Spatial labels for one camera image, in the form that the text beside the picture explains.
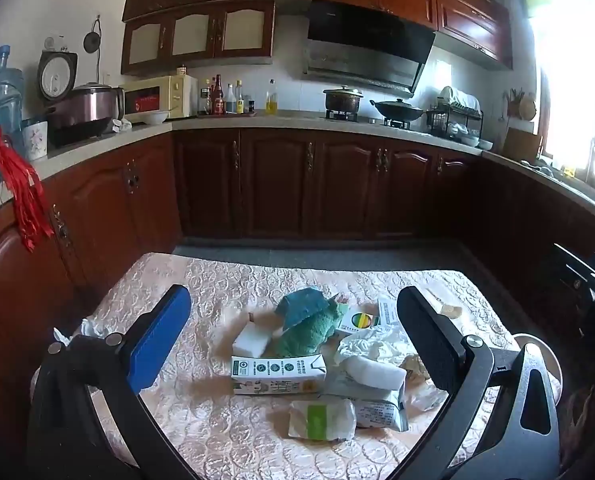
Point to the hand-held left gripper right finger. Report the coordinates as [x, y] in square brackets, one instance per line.
[427, 340]

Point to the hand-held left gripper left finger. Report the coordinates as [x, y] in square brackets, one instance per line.
[162, 340]

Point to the clear plastic wrapper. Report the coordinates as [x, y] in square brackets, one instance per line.
[422, 385]

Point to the white paper slip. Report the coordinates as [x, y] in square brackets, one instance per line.
[390, 312]

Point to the white tissue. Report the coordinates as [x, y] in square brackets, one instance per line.
[92, 329]
[370, 345]
[377, 372]

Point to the white bucket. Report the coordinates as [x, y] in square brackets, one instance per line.
[552, 360]

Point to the small box with rainbow circle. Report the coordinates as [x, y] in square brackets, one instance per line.
[358, 321]

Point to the white wet wipes packet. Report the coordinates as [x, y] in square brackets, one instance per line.
[377, 410]

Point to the white foam block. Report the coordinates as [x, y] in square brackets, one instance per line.
[252, 337]

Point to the green white milk carton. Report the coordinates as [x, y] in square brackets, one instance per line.
[277, 372]

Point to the green fluffy towel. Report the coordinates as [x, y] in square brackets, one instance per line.
[307, 332]

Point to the green white snack packet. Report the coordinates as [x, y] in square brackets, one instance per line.
[322, 417]

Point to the blue cloth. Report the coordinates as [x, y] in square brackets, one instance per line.
[297, 305]

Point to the small fan-shaped wooden brush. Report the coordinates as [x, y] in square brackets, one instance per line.
[450, 311]

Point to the wooden cutting board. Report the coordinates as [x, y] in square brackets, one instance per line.
[521, 145]

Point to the stack of white bowls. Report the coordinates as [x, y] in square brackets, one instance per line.
[472, 141]

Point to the round woven mat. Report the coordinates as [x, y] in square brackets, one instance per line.
[527, 109]

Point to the chopstick holder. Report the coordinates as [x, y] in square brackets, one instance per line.
[513, 102]

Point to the black dish rack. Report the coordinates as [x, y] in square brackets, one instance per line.
[452, 117]

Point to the brown wooden lower cabinets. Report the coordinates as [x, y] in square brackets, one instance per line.
[277, 180]

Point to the red tassel knot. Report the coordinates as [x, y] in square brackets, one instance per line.
[24, 195]

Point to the bright window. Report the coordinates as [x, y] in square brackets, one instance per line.
[572, 60]

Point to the white bowl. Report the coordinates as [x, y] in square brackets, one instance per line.
[153, 117]

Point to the gas stove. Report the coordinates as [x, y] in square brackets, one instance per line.
[367, 119]

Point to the black wok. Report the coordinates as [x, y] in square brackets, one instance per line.
[397, 109]

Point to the white floral mug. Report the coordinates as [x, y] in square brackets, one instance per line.
[34, 140]

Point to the silver rice cooker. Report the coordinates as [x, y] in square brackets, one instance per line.
[84, 110]

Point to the dark sauce bottle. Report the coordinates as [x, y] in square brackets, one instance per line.
[206, 100]

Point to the cream microwave oven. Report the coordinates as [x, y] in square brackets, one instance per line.
[157, 95]

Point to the clear glass bottle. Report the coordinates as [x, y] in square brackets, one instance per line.
[231, 102]

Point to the red label sauce bottle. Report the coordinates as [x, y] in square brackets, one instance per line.
[219, 97]

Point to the yellow cap bottle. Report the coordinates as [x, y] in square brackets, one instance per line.
[240, 102]

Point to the small dark jar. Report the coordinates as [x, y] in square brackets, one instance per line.
[252, 106]

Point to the stone kitchen countertop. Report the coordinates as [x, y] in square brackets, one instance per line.
[287, 122]

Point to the dark cooking pot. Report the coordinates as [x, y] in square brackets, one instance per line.
[343, 100]

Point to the yellow oil bottle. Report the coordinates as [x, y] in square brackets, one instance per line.
[272, 104]

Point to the black range hood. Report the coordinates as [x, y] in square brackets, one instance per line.
[367, 35]

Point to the glass door wall cabinet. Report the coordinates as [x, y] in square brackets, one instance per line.
[197, 35]

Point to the black round wall hanger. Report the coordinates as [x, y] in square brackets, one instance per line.
[92, 41]

